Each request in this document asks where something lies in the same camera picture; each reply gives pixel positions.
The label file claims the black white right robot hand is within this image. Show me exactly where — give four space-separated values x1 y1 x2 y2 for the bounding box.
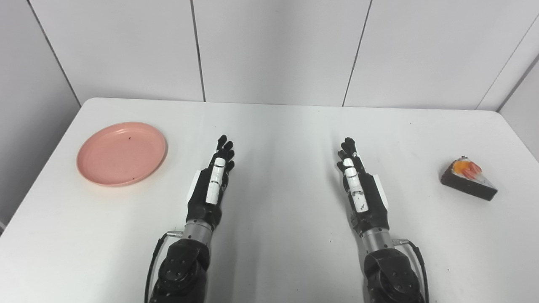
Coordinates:
336 137 391 236

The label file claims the pink round plate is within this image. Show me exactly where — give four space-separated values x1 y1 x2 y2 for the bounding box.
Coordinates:
76 122 168 187

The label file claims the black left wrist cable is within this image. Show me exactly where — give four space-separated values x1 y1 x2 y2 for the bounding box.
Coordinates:
144 230 184 303

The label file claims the orange toy food piece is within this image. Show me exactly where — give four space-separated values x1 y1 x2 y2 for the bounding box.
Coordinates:
440 156 498 201

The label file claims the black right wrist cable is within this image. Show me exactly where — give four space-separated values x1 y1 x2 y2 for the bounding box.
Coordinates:
393 238 430 303

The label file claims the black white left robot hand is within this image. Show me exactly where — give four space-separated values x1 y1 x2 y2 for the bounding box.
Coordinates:
186 135 235 230

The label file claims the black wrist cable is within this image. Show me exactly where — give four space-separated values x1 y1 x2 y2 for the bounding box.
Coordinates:
393 238 430 303
144 230 184 303

